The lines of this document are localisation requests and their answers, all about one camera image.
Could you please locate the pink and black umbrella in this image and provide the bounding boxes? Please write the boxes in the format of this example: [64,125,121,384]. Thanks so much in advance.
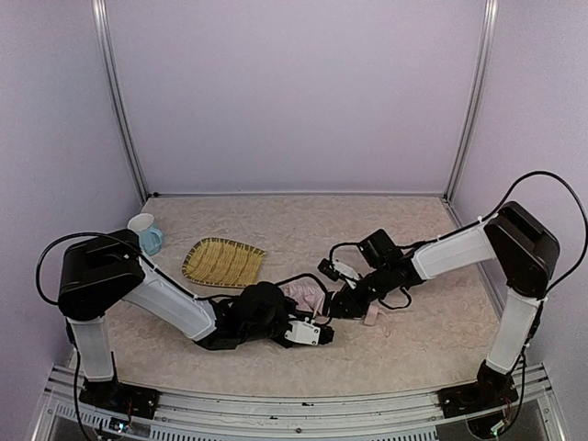
[280,279,391,337]

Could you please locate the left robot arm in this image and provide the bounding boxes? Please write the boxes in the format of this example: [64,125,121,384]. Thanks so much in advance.
[35,229,334,389]

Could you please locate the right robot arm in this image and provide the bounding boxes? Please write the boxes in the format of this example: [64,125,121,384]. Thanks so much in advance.
[319,195,579,403]

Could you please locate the woven bamboo tray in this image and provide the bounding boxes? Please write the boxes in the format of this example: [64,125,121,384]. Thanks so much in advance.
[181,237,266,288]

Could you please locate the light blue enamel mug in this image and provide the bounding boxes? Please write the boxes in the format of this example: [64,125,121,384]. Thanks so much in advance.
[127,213,164,256]

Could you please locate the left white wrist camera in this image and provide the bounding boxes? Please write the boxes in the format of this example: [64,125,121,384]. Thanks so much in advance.
[284,320,321,345]

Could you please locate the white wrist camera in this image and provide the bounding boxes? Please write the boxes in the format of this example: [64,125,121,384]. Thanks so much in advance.
[318,259,361,288]
[284,320,321,345]

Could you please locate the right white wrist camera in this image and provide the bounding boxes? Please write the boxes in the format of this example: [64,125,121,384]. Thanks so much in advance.
[318,259,361,288]

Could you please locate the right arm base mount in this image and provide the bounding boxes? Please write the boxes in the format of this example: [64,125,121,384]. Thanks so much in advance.
[437,383,519,418]

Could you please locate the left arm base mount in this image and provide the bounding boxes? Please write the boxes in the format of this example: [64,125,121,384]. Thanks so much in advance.
[79,382,160,420]

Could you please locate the aluminium front rail frame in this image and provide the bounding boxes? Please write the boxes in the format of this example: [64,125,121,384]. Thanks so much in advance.
[27,362,566,441]

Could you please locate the right aluminium corner post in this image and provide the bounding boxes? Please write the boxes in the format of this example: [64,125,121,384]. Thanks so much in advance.
[443,0,500,206]

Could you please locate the aluminium corner post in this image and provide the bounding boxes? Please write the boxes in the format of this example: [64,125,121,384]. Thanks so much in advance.
[91,0,150,204]
[443,0,500,206]

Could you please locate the left aluminium corner post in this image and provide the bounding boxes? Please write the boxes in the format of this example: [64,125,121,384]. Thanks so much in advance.
[91,0,150,204]

